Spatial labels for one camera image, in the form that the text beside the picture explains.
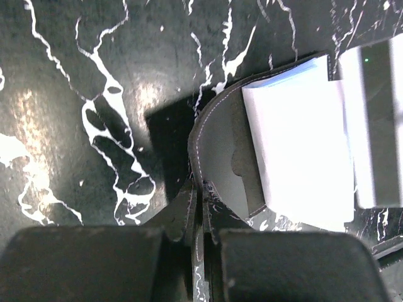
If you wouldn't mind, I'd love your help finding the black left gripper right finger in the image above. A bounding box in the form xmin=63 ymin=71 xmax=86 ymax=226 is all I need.
xmin=203 ymin=182 xmax=390 ymax=301

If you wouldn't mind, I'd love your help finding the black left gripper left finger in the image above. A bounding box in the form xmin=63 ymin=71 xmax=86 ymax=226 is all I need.
xmin=1 ymin=180 xmax=197 ymax=301

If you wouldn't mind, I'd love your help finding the black leather card holder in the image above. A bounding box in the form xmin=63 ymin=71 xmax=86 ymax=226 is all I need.
xmin=187 ymin=52 xmax=403 ymax=260

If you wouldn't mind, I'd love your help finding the white credit card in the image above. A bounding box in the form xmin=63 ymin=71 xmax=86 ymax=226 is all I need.
xmin=339 ymin=35 xmax=402 ymax=209

